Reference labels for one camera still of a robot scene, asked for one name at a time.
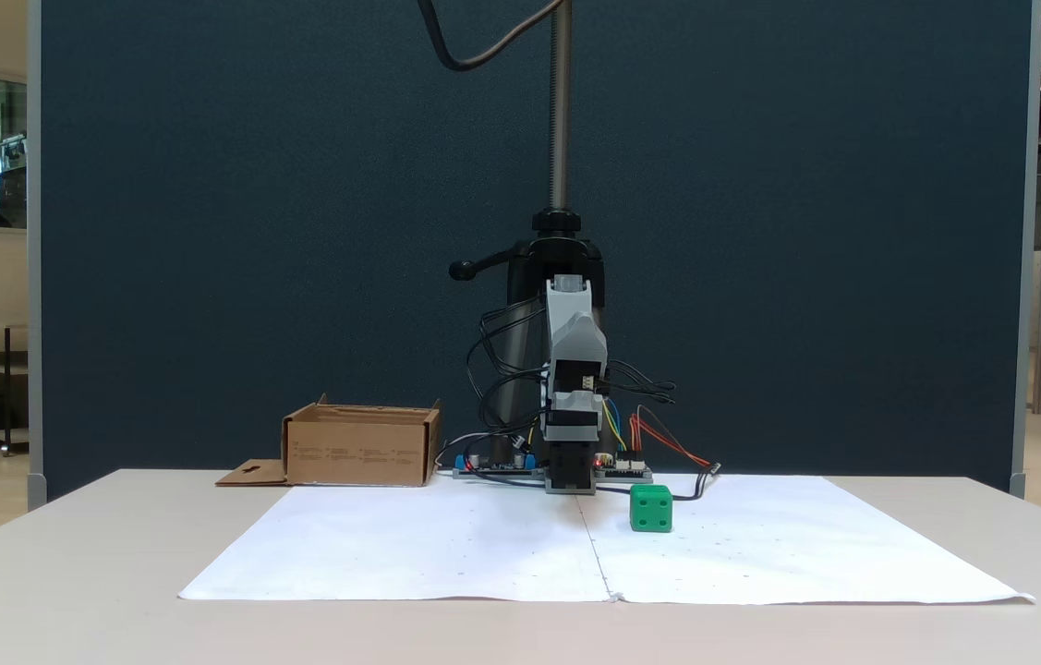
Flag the thick black camera cable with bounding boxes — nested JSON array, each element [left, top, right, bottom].
[[417, 0, 569, 72]]

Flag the blue power circuit board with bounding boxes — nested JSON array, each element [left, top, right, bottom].
[[452, 450, 545, 480]]

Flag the brown cardboard box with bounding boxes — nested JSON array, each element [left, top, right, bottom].
[[215, 395, 442, 488]]

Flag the black power lead wire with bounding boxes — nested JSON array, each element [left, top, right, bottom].
[[596, 462, 722, 502]]

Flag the white paper sheet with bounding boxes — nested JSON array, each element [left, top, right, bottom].
[[178, 484, 614, 603], [580, 475, 1035, 607]]

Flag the motor driver circuit board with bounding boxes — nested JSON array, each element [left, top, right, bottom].
[[595, 453, 654, 484]]

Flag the black tripod with metal column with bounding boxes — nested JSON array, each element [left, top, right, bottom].
[[449, 0, 609, 458]]

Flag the orange wire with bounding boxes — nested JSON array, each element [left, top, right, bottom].
[[629, 411, 715, 469]]

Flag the dark blue partition panel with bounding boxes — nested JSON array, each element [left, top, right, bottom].
[[28, 0, 1041, 511]]

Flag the thin black servo wire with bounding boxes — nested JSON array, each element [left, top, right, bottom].
[[479, 299, 548, 376], [466, 328, 547, 437], [603, 358, 677, 408]]

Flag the green die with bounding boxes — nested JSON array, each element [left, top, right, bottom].
[[629, 484, 673, 534]]

